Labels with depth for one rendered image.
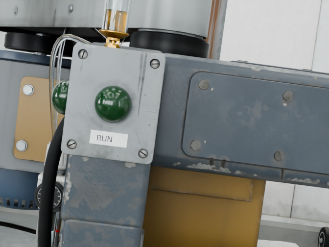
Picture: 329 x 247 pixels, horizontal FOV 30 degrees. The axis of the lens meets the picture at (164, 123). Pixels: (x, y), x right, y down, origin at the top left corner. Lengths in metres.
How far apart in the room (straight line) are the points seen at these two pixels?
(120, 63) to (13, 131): 0.48
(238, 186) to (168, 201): 0.11
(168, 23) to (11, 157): 0.40
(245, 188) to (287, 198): 5.14
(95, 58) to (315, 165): 0.22
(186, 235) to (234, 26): 4.99
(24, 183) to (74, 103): 0.50
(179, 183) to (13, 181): 0.31
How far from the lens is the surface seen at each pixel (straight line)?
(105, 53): 0.50
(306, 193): 5.98
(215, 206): 0.85
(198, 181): 0.80
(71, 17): 0.80
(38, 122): 0.94
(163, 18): 0.66
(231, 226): 0.86
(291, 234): 5.98
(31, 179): 0.99
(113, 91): 0.48
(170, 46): 0.66
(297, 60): 5.88
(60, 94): 0.51
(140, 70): 0.49
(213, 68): 0.55
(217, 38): 1.05
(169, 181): 0.79
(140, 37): 0.67
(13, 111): 0.95
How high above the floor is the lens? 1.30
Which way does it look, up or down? 3 degrees down
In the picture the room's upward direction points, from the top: 8 degrees clockwise
